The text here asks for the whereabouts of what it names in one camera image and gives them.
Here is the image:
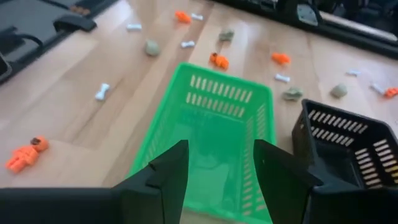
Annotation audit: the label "beige toy skull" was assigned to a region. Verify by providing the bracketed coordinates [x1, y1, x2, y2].
[144, 39, 161, 57]
[329, 83, 348, 100]
[282, 86, 304, 102]
[218, 29, 236, 42]

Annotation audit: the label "black plastic basket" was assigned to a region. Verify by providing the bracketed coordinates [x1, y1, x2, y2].
[291, 98, 398, 190]

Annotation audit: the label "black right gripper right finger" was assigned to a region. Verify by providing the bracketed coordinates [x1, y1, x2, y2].
[252, 139, 398, 224]

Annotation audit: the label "green plastic basket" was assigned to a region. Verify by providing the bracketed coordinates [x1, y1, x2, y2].
[126, 62, 277, 224]

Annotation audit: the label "orange toy skeleton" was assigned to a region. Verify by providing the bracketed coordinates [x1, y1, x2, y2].
[271, 52, 292, 66]
[4, 135, 50, 174]
[384, 86, 398, 99]
[174, 10, 192, 24]
[208, 52, 230, 70]

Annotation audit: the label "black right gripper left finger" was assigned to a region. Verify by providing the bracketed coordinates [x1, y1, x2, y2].
[0, 139, 190, 224]

